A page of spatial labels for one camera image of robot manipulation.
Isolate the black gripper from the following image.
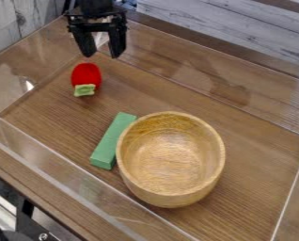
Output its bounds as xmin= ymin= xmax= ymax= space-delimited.
xmin=65 ymin=8 xmax=129 ymax=58

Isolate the red plush strawberry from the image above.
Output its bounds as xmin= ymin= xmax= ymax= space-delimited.
xmin=71 ymin=62 xmax=102 ymax=97

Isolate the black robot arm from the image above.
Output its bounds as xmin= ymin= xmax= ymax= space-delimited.
xmin=65 ymin=0 xmax=129 ymax=58

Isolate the green rectangular block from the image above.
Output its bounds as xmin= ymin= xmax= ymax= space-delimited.
xmin=91 ymin=112 xmax=138 ymax=170

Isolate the wooden bowl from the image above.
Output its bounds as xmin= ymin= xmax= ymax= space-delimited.
xmin=117 ymin=111 xmax=226 ymax=208

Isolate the clear acrylic corner bracket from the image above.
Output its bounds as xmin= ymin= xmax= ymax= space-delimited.
xmin=70 ymin=12 xmax=114 ymax=50

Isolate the black table leg bracket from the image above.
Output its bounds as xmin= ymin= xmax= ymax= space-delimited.
xmin=15 ymin=199 xmax=61 ymax=241

